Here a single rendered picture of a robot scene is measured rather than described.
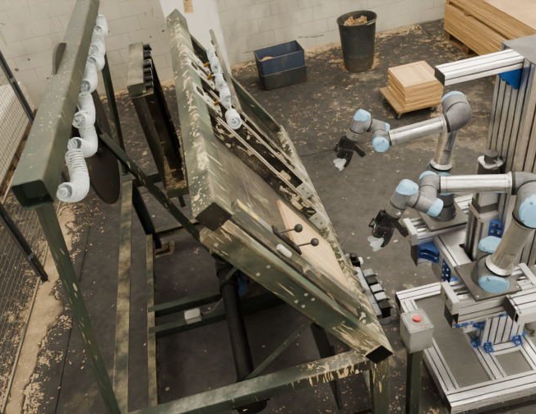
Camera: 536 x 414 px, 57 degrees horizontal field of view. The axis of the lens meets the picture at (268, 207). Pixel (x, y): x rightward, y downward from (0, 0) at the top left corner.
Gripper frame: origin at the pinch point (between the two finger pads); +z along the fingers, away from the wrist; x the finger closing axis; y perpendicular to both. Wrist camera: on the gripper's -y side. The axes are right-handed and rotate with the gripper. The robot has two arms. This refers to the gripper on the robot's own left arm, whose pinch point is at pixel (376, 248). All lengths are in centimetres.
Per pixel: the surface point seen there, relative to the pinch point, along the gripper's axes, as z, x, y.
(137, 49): 9, -182, 113
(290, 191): 24, -70, 19
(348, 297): 38.7, -6.8, -6.2
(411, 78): 17, -326, -168
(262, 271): 4, 20, 55
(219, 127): -6, -68, 69
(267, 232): 4.7, -4.5, 48.7
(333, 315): 25.3, 18.7, 15.2
